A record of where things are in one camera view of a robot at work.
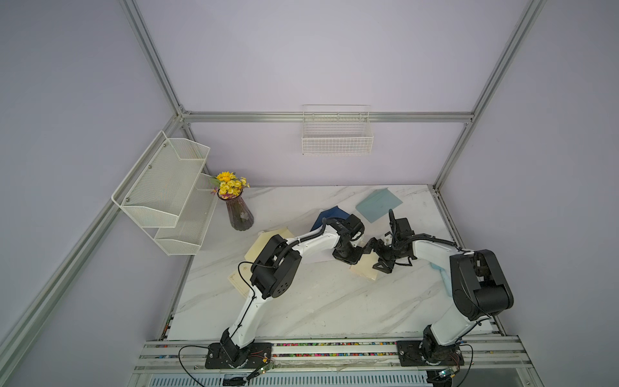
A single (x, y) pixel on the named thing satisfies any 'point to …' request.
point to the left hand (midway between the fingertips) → (354, 263)
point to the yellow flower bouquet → (230, 185)
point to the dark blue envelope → (332, 213)
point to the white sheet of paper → (323, 260)
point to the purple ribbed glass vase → (240, 215)
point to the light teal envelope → (378, 205)
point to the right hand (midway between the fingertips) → (367, 260)
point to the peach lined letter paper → (365, 266)
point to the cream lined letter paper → (236, 279)
